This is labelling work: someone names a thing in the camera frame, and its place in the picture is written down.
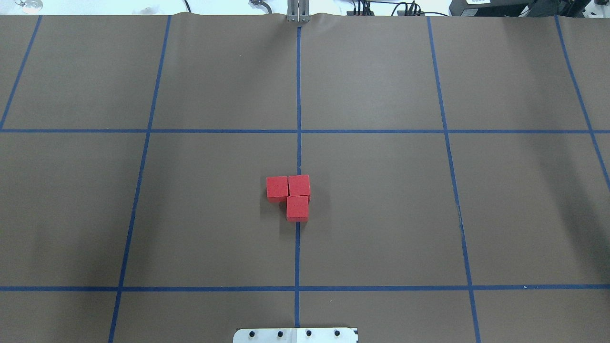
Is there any aluminium frame post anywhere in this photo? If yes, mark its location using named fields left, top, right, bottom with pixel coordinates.
left=287, top=0, right=311, bottom=23

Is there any black device top right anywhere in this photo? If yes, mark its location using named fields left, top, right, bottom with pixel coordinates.
left=449, top=0, right=591, bottom=18

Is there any red block placed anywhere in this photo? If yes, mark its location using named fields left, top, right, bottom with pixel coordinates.
left=266, top=176, right=289, bottom=203
left=288, top=174, right=311, bottom=201
left=286, top=196, right=310, bottom=223

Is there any white camera stand base plate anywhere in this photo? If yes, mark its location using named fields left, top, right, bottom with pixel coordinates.
left=233, top=327, right=359, bottom=343

